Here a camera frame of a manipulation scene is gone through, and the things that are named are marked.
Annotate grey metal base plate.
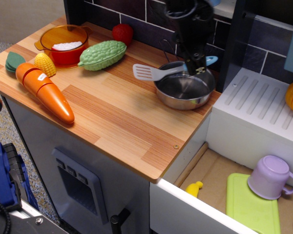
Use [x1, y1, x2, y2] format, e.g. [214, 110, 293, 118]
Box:
[0, 194, 67, 234]

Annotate yellow toy piece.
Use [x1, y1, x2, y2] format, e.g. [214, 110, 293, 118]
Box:
[185, 181, 203, 198]

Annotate orange transparent pot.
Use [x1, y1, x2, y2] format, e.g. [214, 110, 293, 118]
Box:
[34, 24, 92, 68]

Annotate blue black clamp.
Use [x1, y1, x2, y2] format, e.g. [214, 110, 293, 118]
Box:
[0, 143, 39, 211]

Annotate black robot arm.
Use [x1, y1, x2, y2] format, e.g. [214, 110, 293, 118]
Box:
[164, 0, 215, 76]

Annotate grey spatula blue handle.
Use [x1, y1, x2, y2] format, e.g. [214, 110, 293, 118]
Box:
[132, 56, 218, 81]

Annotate yellow toy corn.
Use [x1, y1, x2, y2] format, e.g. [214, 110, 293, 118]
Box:
[34, 53, 57, 77]

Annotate black coiled cable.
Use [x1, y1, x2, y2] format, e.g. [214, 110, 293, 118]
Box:
[0, 198, 11, 234]

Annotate grey toy oven door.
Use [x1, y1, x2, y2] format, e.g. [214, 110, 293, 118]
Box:
[52, 148, 108, 225]

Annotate orange toy carrot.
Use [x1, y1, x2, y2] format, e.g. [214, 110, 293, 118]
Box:
[16, 62, 75, 124]

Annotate light blue bowl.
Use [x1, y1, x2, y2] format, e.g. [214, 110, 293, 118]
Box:
[210, 0, 221, 7]

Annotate red toy strawberry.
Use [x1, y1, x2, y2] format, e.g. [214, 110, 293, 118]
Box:
[112, 23, 134, 46]

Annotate green toy leaves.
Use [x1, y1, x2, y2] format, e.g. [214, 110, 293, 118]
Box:
[5, 51, 25, 73]

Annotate white dish drainer block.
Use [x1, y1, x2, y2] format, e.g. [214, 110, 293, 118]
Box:
[206, 68, 293, 173]

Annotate stainless steel pan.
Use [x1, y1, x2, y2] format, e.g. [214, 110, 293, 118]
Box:
[154, 69, 216, 110]

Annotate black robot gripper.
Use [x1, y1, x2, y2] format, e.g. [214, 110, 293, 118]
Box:
[173, 12, 210, 76]

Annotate red white toy slice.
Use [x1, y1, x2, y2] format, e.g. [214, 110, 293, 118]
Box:
[51, 41, 83, 65]

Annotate black oven door handle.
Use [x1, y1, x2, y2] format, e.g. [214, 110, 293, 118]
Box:
[110, 208, 131, 234]

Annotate lime green cutting board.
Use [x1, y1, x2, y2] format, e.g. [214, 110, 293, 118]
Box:
[226, 173, 281, 234]

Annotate green toy bitter gourd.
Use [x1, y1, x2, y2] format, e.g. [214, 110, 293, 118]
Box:
[78, 40, 127, 71]

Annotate purple plastic cup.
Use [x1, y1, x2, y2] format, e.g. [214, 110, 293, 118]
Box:
[248, 155, 293, 200]

